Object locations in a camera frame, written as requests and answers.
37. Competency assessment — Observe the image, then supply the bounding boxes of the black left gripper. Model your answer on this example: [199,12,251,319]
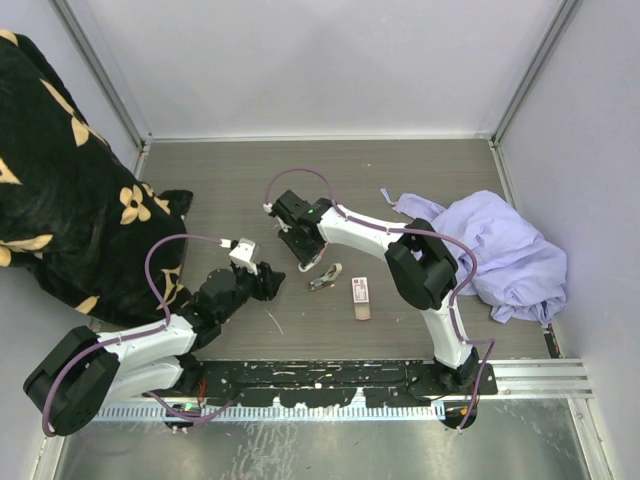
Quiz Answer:
[216,261,284,323]

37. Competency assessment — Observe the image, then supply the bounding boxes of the beige stapler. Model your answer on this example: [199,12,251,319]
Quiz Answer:
[308,263,342,291]

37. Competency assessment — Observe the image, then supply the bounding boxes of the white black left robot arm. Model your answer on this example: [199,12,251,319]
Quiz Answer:
[23,262,286,437]

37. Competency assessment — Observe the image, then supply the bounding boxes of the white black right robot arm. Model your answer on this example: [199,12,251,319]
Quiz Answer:
[264,190,480,394]

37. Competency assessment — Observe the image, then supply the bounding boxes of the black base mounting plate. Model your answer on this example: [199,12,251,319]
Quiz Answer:
[160,360,497,408]

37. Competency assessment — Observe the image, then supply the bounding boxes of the black floral blanket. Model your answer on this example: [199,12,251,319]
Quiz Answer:
[1,31,193,327]

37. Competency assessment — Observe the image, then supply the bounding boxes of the lavender crumpled cloth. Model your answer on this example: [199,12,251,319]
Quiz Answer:
[393,190,568,325]

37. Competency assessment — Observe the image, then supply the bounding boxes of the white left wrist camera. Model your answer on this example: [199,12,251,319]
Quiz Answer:
[220,238,259,276]

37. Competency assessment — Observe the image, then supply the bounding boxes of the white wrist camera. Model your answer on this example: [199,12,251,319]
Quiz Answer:
[262,201,291,232]
[220,238,259,276]

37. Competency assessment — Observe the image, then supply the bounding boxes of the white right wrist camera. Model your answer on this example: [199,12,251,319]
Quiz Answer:
[262,201,291,232]

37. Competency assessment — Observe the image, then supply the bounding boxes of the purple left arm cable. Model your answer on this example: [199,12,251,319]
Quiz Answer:
[41,233,241,439]

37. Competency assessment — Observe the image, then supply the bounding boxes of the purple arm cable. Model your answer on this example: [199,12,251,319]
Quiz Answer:
[264,167,497,431]
[41,233,241,439]

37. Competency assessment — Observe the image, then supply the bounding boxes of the white slotted cable duct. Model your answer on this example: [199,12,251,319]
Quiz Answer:
[94,402,445,422]

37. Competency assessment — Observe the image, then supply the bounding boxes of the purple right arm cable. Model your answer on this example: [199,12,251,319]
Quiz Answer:
[264,167,497,431]

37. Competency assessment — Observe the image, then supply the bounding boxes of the aluminium front rail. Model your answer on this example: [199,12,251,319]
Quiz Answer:
[99,358,594,403]

